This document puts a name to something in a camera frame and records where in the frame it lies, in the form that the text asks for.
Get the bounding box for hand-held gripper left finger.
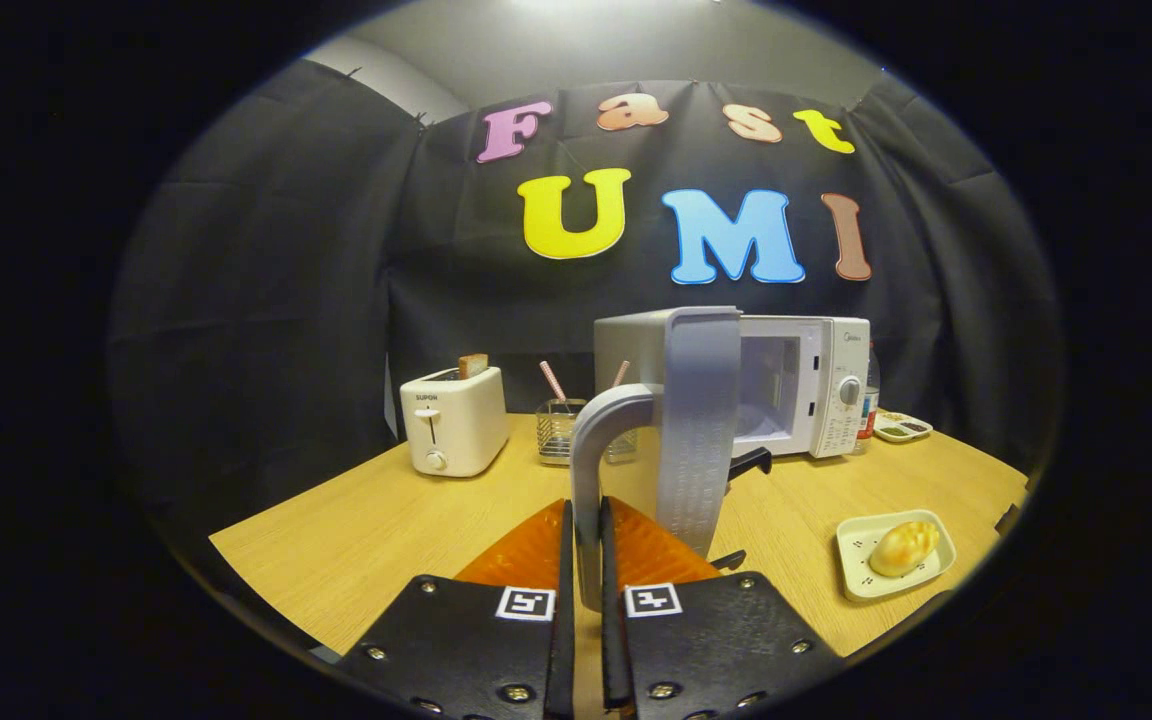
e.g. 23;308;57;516
336;498;577;720

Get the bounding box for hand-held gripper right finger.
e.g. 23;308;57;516
599;495;842;720

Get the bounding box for white microwave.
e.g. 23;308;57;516
569;306;872;613

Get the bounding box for golden bread bun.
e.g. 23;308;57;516
869;521;940;578

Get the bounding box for cream toaster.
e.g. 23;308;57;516
399;366;509;478

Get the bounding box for small white square plate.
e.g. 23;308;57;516
836;509;958;602

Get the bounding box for clear bottle red label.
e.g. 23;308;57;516
858;340;881;441

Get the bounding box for white divided bean tray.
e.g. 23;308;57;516
873;410;934;444

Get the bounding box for wire mesh basket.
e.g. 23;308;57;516
536;398;637;466

